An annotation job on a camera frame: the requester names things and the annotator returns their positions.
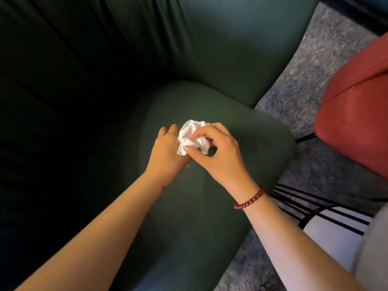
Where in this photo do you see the red bead bracelet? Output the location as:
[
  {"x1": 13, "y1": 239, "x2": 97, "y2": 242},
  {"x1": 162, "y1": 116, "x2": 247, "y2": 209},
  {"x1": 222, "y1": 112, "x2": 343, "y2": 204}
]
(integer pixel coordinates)
[{"x1": 233, "y1": 186, "x2": 265, "y2": 211}]

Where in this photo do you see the red armchair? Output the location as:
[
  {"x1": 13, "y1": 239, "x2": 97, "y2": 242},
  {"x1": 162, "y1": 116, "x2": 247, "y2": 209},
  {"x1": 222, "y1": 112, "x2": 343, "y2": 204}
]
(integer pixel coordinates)
[{"x1": 314, "y1": 31, "x2": 388, "y2": 182}]

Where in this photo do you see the tissue green chair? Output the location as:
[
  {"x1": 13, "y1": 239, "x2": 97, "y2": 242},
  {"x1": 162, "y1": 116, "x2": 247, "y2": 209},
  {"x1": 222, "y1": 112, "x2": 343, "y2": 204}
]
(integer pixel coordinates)
[{"x1": 177, "y1": 119, "x2": 212, "y2": 157}]

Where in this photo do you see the person's right hand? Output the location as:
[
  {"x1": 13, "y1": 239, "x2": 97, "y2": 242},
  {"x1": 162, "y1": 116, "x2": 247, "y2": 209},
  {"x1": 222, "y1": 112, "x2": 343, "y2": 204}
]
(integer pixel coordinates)
[{"x1": 183, "y1": 122, "x2": 259, "y2": 199}]

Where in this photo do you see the person's left hand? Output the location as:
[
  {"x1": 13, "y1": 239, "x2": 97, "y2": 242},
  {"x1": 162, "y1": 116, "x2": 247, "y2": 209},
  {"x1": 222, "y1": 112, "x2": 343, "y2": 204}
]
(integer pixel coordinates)
[{"x1": 145, "y1": 124, "x2": 192, "y2": 183}]

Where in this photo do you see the white round table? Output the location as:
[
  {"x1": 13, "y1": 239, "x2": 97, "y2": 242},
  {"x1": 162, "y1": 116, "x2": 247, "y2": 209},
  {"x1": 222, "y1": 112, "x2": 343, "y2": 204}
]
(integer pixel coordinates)
[{"x1": 270, "y1": 182, "x2": 388, "y2": 291}]

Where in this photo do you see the dark green armchair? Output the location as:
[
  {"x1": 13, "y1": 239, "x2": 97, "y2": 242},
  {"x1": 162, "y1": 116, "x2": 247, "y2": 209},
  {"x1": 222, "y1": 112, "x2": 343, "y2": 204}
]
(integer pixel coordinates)
[{"x1": 0, "y1": 0, "x2": 321, "y2": 291}]

